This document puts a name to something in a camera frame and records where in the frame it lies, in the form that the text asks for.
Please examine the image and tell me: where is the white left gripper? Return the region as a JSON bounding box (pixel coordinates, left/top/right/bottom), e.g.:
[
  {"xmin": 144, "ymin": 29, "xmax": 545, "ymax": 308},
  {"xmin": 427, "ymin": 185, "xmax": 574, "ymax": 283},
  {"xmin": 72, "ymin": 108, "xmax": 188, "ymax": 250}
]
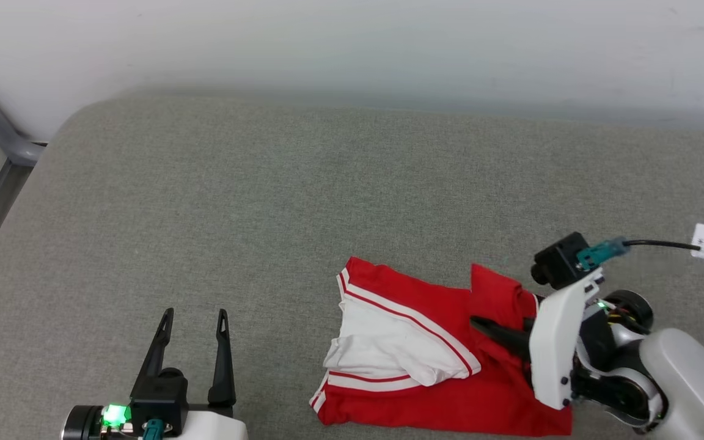
[{"xmin": 131, "ymin": 308, "xmax": 249, "ymax": 440}]

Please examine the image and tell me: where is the grey fabric sofa seat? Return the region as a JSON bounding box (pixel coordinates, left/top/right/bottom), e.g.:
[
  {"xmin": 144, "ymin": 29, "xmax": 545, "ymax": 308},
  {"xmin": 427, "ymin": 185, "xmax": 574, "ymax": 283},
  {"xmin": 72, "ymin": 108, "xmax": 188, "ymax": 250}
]
[{"xmin": 0, "ymin": 92, "xmax": 704, "ymax": 440}]

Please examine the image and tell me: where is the right camera cable teal plug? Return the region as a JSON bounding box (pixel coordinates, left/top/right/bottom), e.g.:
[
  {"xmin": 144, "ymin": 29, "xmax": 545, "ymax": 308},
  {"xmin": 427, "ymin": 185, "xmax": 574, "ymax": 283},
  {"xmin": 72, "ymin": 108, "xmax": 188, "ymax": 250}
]
[{"xmin": 577, "ymin": 237, "xmax": 704, "ymax": 270}]

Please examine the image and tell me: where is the grey metal frame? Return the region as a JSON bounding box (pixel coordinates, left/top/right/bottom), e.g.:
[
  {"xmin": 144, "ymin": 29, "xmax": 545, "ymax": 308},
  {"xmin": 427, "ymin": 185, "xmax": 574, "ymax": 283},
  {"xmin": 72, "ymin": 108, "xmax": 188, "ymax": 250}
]
[{"xmin": 0, "ymin": 61, "xmax": 47, "ymax": 300}]

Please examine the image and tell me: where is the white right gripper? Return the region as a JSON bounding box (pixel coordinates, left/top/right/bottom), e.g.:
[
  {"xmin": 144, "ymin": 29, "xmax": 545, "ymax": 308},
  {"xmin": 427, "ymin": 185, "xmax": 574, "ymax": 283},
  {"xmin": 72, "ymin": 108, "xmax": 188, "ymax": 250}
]
[{"xmin": 470, "ymin": 275, "xmax": 604, "ymax": 411}]

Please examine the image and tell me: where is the red and white basketball jersey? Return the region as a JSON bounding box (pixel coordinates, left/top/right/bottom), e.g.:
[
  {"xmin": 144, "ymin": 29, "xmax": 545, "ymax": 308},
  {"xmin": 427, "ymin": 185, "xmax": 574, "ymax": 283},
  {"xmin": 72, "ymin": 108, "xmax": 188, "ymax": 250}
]
[{"xmin": 309, "ymin": 257, "xmax": 574, "ymax": 438}]

